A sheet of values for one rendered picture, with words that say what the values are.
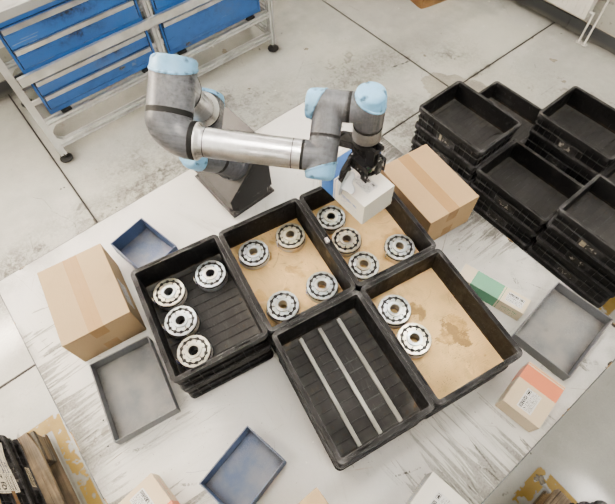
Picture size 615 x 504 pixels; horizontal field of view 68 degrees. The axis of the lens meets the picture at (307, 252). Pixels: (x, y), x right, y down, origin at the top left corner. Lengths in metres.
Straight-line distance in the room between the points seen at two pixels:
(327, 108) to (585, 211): 1.53
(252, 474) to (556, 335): 1.08
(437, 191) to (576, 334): 0.67
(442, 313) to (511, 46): 2.77
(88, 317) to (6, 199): 1.83
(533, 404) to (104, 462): 1.29
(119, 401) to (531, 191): 2.01
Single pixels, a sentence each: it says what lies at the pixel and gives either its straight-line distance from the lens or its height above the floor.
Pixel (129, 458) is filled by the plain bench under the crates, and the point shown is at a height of 0.70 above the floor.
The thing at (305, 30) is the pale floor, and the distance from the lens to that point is 3.91.
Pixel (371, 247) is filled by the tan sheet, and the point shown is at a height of 0.83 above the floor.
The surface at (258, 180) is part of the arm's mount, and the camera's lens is 1.79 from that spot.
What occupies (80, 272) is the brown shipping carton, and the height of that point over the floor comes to 0.86.
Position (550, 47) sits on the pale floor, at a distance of 4.07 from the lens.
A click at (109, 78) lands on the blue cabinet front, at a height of 0.37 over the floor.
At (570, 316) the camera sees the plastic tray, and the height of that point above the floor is 0.70.
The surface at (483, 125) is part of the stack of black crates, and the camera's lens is 2.55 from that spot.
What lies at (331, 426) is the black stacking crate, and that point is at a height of 0.83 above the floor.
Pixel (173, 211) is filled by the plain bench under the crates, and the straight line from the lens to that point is 1.92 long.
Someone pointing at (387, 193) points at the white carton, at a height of 1.12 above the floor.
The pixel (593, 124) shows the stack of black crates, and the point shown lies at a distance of 2.77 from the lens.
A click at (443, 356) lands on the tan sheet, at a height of 0.83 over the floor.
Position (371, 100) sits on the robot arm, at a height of 1.46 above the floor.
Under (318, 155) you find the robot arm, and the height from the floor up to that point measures 1.36.
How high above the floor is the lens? 2.19
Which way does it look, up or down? 60 degrees down
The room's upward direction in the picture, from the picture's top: 3 degrees counter-clockwise
